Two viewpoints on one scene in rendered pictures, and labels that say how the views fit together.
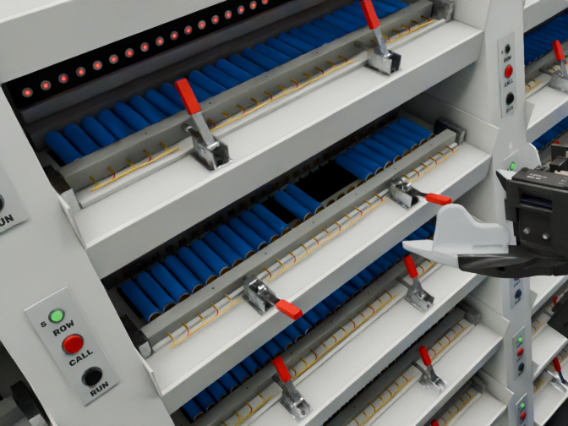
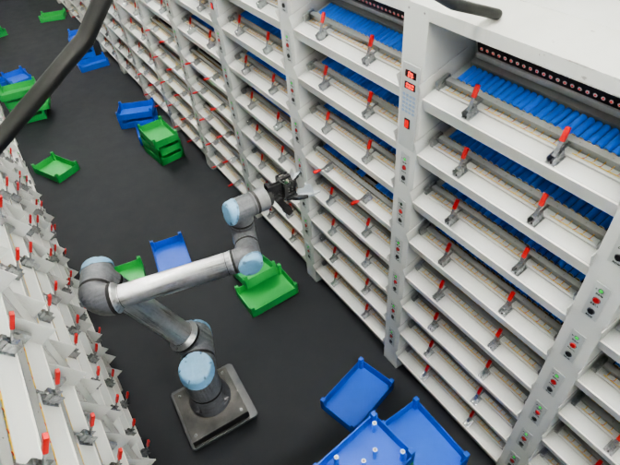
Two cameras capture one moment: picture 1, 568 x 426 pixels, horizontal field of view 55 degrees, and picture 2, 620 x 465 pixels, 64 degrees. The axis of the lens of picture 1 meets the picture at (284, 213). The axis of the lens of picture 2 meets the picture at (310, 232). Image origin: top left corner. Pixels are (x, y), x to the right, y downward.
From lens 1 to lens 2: 1.99 m
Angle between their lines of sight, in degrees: 71
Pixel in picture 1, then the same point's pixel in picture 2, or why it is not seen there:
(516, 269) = not seen: hidden behind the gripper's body
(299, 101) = (351, 143)
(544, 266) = not seen: hidden behind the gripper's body
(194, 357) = (313, 160)
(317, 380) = (339, 207)
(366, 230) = (353, 190)
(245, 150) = (329, 136)
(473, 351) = (380, 280)
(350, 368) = (341, 214)
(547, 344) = (418, 344)
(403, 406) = (358, 255)
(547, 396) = (417, 368)
